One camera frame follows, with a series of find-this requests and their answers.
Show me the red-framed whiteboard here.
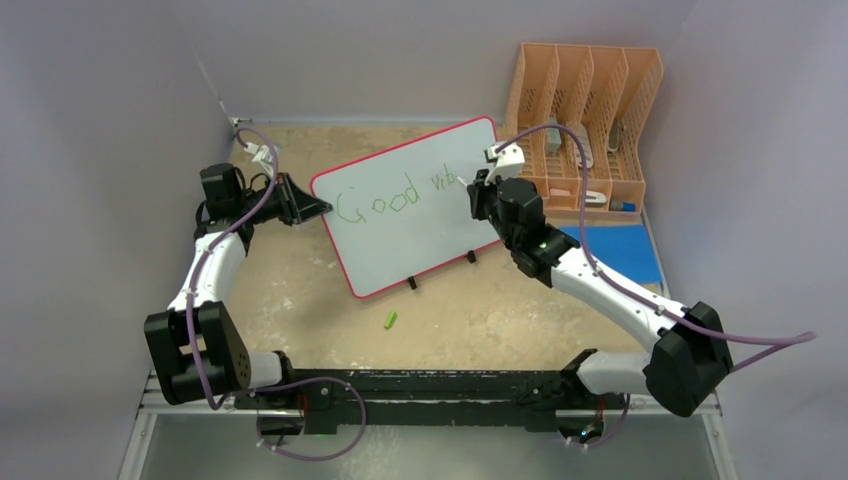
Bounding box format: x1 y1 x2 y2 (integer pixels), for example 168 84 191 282
310 116 499 298

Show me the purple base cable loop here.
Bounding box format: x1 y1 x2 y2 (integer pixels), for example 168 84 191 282
254 377 368 463

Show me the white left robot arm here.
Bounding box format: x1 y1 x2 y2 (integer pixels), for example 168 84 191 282
144 163 332 409

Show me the green staples box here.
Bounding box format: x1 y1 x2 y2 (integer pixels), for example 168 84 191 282
544 116 563 157

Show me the small blue grey cylinder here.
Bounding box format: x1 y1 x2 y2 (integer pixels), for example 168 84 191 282
609 200 637 212

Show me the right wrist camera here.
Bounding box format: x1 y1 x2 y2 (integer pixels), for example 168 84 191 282
484 142 525 185

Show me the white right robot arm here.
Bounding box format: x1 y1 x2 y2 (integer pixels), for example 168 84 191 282
465 169 734 417

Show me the green marker cap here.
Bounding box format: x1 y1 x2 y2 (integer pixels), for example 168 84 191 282
384 311 398 330

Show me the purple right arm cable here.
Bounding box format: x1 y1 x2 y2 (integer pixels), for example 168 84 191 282
493 123 818 372

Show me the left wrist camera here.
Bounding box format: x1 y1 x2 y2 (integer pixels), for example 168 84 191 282
244 142 279 177

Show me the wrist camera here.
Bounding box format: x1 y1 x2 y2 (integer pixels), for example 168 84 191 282
244 142 279 177
484 142 525 185

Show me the orange plastic desk organizer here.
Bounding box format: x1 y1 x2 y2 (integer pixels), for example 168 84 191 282
502 43 663 221

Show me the white oval tape dispenser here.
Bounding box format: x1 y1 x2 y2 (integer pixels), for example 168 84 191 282
573 124 594 169

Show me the white clip in tray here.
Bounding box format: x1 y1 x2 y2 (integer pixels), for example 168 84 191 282
584 190 608 208

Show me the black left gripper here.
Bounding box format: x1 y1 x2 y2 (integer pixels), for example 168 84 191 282
237 173 331 227

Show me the blue notebook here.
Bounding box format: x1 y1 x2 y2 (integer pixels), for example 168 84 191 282
585 224 662 284

